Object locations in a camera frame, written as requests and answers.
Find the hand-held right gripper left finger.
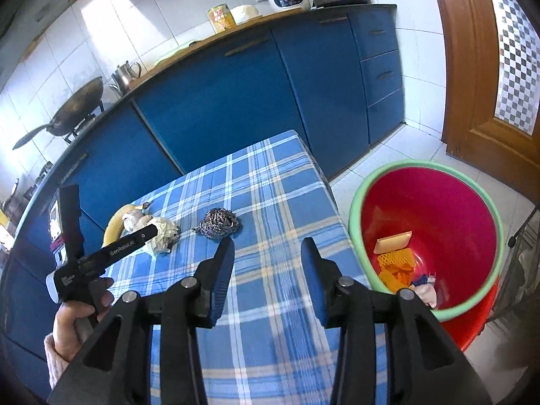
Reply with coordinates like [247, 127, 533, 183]
[46, 237, 236, 405]

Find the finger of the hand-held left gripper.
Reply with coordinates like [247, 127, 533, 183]
[134, 224, 159, 247]

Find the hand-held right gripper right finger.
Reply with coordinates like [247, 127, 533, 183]
[300, 237, 493, 405]

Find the white paper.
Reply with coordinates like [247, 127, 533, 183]
[415, 282, 440, 309]
[145, 216, 180, 256]

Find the orange foam fruit net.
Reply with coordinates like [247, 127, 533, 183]
[377, 266, 416, 294]

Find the yellow foam fruit net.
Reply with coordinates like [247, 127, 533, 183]
[377, 248, 417, 268]

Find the pale yellow sponge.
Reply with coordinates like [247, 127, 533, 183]
[375, 231, 413, 256]

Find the white and blue packet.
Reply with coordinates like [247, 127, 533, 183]
[411, 273, 437, 290]

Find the green-rimmed red basin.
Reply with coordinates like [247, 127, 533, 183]
[349, 159, 505, 323]

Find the person's left forearm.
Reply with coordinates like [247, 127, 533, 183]
[43, 332, 74, 389]

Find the person's left hand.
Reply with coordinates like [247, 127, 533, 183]
[53, 278, 115, 362]

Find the yellow banana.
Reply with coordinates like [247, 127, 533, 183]
[102, 203, 146, 247]

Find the steel wool scourer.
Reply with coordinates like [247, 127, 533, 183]
[192, 207, 241, 241]

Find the blue checked tablecloth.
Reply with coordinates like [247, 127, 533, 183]
[101, 130, 389, 405]

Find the gas stove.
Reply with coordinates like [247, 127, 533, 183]
[63, 101, 106, 144]

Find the black wok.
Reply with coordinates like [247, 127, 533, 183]
[12, 77, 105, 150]

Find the steel kettle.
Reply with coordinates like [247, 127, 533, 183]
[110, 61, 142, 93]

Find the red bucket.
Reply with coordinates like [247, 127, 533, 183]
[439, 280, 501, 353]

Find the blue kitchen cabinet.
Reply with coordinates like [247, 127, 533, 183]
[0, 3, 406, 389]

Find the pale green cutting board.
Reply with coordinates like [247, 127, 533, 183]
[158, 44, 199, 64]

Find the yellow can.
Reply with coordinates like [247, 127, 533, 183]
[207, 4, 234, 34]

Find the grey range hood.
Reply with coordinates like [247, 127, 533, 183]
[0, 0, 74, 47]

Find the white bowl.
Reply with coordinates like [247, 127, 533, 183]
[230, 4, 259, 25]

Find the wooden door with glass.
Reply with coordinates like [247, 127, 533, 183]
[428, 0, 540, 203]

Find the wire rack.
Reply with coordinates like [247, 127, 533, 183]
[504, 205, 540, 317]

